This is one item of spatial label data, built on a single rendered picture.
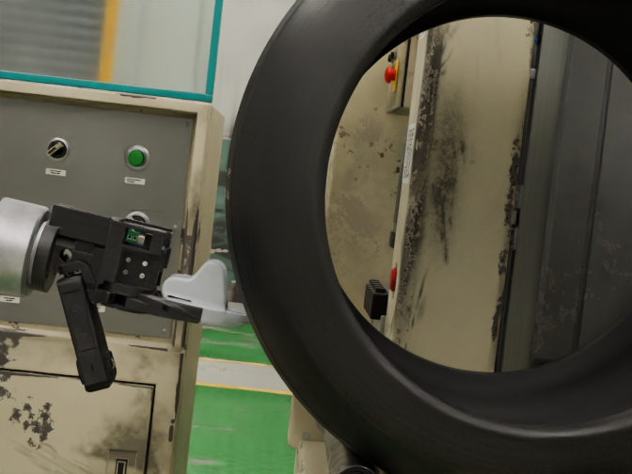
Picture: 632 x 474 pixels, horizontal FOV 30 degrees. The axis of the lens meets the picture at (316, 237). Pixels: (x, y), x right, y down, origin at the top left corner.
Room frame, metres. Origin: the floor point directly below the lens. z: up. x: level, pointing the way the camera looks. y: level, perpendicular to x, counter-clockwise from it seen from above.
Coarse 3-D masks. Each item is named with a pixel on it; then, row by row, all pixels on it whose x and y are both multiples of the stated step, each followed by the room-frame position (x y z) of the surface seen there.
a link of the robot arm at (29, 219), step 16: (0, 208) 1.10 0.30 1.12; (16, 208) 1.11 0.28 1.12; (32, 208) 1.12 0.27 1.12; (0, 224) 1.09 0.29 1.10; (16, 224) 1.10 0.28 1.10; (32, 224) 1.10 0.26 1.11; (0, 240) 1.09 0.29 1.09; (16, 240) 1.09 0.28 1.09; (32, 240) 1.09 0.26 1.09; (0, 256) 1.09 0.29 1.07; (16, 256) 1.09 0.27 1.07; (32, 256) 1.10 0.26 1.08; (0, 272) 1.09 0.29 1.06; (16, 272) 1.09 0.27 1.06; (0, 288) 1.11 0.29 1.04; (16, 288) 1.10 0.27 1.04
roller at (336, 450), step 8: (328, 432) 1.24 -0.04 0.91; (328, 440) 1.21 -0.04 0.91; (336, 440) 1.18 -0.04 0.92; (328, 448) 1.18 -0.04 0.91; (336, 448) 1.15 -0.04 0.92; (344, 448) 1.13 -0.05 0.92; (328, 456) 1.16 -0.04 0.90; (336, 456) 1.12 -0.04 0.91; (344, 456) 1.10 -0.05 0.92; (352, 456) 1.09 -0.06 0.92; (360, 456) 1.10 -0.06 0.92; (328, 464) 1.14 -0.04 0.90; (336, 464) 1.09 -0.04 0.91; (344, 464) 1.07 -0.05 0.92; (352, 464) 1.07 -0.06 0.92; (360, 464) 1.07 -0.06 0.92; (368, 464) 1.08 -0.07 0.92; (336, 472) 1.07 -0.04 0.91; (344, 472) 1.05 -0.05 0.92; (352, 472) 1.05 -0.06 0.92; (360, 472) 1.05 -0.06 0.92; (368, 472) 1.05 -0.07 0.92
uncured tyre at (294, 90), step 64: (320, 0) 1.05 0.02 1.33; (384, 0) 1.02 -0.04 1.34; (448, 0) 1.30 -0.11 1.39; (512, 0) 1.30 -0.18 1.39; (576, 0) 1.30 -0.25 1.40; (256, 64) 1.09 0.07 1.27; (320, 64) 1.02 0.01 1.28; (256, 128) 1.04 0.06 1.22; (320, 128) 1.02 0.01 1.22; (256, 192) 1.04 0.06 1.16; (320, 192) 1.02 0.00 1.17; (256, 256) 1.04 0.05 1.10; (320, 256) 1.02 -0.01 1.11; (256, 320) 1.06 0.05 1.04; (320, 320) 1.02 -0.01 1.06; (320, 384) 1.04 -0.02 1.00; (384, 384) 1.02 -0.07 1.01; (448, 384) 1.30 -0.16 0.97; (512, 384) 1.30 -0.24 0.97; (576, 384) 1.30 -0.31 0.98; (384, 448) 1.04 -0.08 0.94; (448, 448) 1.03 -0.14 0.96; (512, 448) 1.03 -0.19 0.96; (576, 448) 1.03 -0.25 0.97
